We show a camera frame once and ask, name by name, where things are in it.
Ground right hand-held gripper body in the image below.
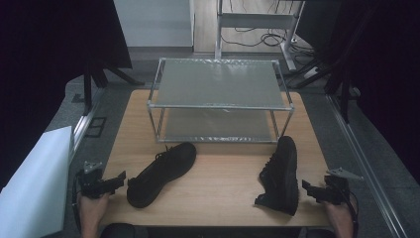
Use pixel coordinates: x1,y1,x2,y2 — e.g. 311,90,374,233
319,167,365,206

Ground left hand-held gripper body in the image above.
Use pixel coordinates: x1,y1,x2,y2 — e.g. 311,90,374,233
77,161,117,200

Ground black lace-up shoe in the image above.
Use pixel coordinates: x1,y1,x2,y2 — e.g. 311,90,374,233
126,142,198,209
254,135,300,217

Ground grey metal shoe rack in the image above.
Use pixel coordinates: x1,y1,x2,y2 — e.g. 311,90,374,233
146,57,296,145

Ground person's right hand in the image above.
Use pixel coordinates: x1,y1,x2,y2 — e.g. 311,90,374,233
322,193,358,230

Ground person's left hand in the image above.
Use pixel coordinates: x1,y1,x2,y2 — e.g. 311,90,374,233
77,191,112,230

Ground person's dark trouser leg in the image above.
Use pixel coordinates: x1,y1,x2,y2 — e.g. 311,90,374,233
99,222,152,238

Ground white board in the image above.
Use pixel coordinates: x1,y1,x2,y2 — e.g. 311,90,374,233
0,125,75,238

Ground black metal stand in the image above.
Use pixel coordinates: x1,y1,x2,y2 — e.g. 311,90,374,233
81,61,146,117
282,54,353,124

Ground black curtain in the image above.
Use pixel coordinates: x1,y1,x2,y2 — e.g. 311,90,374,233
295,0,420,184
0,0,134,191

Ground white cabinet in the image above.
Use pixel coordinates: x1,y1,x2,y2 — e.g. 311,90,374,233
113,0,196,50

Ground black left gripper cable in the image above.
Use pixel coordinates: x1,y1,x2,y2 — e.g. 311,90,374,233
70,169,83,234

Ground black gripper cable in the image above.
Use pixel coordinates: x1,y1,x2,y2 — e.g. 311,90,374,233
70,169,83,234
343,186,361,238

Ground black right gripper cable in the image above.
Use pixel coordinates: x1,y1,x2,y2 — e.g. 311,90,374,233
343,186,361,238

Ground aluminium rail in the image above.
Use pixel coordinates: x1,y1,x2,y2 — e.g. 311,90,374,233
69,86,105,158
325,92,410,238

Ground black floor socket frame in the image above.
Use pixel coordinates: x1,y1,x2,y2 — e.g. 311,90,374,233
84,116,108,139

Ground black floor cables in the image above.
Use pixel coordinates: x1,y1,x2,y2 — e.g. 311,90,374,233
220,25,320,67

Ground white metal desk frame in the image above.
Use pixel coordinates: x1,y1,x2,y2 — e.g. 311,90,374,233
213,0,307,72

